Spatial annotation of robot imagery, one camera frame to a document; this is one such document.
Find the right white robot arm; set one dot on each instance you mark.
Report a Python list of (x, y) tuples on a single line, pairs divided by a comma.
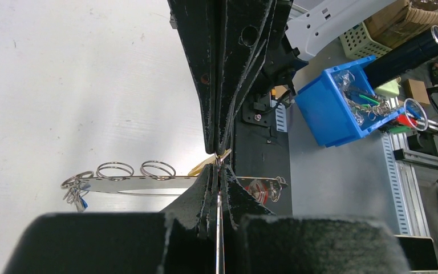
[(305, 35)]

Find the black cylindrical tube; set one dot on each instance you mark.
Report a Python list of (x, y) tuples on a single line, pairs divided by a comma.
[(407, 56)]

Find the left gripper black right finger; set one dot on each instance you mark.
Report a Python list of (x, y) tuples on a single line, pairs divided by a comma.
[(257, 241)]

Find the blue plastic bin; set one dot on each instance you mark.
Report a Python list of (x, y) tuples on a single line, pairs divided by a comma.
[(340, 106)]

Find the red tagged key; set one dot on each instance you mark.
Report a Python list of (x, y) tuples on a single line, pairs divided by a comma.
[(259, 190)]

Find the white smartphone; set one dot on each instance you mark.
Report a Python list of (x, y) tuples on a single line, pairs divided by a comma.
[(419, 252)]

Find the cardboard box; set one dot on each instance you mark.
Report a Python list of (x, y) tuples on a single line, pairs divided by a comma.
[(399, 22)]

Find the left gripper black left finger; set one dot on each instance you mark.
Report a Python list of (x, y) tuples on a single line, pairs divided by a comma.
[(173, 240)]

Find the green perforated basket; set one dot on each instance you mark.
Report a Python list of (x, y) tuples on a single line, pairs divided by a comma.
[(357, 43)]

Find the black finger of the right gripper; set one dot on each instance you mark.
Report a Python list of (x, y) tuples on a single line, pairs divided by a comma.
[(248, 29), (195, 21)]

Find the blue tagged key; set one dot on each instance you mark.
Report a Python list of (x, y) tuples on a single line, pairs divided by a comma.
[(80, 204)]

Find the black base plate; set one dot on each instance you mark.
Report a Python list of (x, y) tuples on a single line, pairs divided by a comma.
[(261, 149)]

